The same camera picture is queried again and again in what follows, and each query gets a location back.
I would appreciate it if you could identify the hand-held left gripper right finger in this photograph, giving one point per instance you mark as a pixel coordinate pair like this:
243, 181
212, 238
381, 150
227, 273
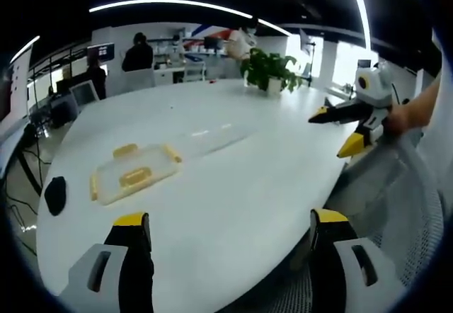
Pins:
339, 256

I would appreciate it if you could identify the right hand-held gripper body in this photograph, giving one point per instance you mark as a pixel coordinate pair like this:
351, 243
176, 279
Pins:
378, 90

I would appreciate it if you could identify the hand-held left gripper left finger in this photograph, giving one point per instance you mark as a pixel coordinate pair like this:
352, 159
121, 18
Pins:
106, 270

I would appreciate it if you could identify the person's right hand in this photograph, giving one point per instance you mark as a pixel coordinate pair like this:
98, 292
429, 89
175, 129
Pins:
399, 119

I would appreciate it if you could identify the white mesh office chair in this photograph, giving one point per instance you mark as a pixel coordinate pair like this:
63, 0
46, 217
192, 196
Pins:
400, 199

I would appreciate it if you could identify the green potted plant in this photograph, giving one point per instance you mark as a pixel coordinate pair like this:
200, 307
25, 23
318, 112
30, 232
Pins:
269, 68

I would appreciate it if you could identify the clear lid with yellow latches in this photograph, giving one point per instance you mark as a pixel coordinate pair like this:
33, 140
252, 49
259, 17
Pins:
138, 171

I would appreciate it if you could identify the wall monitor screen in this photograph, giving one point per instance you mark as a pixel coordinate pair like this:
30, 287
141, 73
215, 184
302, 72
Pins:
101, 51

